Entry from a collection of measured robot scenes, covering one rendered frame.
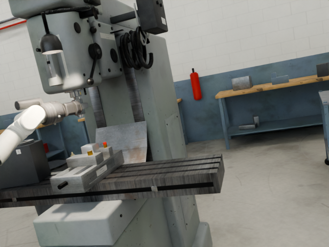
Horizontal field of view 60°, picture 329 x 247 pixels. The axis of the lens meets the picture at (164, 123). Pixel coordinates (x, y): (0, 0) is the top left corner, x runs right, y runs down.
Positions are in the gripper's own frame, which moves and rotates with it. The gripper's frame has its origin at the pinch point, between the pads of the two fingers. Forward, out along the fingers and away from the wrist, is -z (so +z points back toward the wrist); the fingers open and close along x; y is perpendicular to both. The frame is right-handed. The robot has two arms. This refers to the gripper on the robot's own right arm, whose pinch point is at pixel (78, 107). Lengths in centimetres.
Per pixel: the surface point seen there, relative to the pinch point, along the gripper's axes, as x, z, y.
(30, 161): 27.0, 12.7, 21.2
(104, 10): -3, -26, -43
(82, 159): -3.9, 7.5, 21.7
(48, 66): -3.3, 12.5, -18.0
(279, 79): -4, -375, 24
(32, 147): 26.2, 10.4, 14.9
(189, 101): 162, -388, 39
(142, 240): -15, -6, 65
